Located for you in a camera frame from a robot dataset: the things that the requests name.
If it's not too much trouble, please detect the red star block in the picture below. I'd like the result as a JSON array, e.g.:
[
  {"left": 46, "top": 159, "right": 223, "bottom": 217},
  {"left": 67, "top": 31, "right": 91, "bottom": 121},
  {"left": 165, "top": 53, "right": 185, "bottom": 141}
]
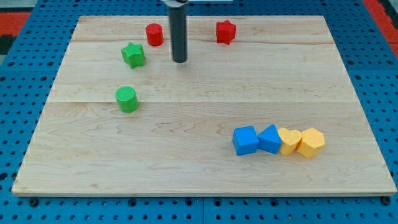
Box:
[{"left": 216, "top": 20, "right": 237, "bottom": 45}]

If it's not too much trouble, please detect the green star block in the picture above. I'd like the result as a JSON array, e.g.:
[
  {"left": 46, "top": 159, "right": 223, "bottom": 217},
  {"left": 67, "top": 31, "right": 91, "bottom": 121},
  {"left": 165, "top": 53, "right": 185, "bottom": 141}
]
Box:
[{"left": 121, "top": 42, "right": 145, "bottom": 69}]

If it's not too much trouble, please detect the blue cube block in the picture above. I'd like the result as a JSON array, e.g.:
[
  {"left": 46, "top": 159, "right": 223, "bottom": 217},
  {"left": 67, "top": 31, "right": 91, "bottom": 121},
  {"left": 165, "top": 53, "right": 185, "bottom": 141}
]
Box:
[{"left": 232, "top": 126, "right": 259, "bottom": 156}]

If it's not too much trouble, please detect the light wooden board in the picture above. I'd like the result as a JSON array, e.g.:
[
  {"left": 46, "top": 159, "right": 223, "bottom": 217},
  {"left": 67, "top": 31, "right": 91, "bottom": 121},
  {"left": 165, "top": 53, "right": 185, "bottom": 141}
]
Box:
[{"left": 12, "top": 16, "right": 397, "bottom": 197}]

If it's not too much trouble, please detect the green cylinder block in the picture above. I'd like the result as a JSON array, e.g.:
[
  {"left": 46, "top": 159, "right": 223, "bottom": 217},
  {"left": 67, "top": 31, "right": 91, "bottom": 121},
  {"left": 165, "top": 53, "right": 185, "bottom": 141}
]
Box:
[{"left": 115, "top": 86, "right": 139, "bottom": 113}]

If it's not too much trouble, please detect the blue triangle block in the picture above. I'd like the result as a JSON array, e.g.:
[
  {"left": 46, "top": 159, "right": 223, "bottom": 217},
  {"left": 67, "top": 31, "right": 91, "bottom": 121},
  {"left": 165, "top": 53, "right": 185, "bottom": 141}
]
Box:
[{"left": 257, "top": 124, "right": 282, "bottom": 154}]

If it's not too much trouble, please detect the red cylinder block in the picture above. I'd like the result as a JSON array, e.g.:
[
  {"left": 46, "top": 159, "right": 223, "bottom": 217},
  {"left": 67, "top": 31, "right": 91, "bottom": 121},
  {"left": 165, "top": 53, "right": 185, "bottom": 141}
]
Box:
[{"left": 146, "top": 23, "right": 164, "bottom": 47}]

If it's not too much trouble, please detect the yellow heart block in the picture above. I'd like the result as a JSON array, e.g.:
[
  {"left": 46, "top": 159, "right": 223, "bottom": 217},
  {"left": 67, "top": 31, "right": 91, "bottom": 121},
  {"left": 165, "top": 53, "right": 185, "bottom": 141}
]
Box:
[{"left": 278, "top": 128, "right": 302, "bottom": 156}]

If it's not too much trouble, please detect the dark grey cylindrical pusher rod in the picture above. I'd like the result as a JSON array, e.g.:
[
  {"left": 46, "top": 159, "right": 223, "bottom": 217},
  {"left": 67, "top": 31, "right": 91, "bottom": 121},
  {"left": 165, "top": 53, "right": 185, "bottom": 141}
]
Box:
[{"left": 167, "top": 1, "right": 188, "bottom": 63}]

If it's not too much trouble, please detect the yellow hexagon block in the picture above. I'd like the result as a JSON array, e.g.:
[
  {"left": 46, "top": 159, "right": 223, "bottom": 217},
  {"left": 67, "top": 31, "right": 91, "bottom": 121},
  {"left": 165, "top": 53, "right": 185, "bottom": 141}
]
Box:
[{"left": 297, "top": 128, "right": 325, "bottom": 158}]

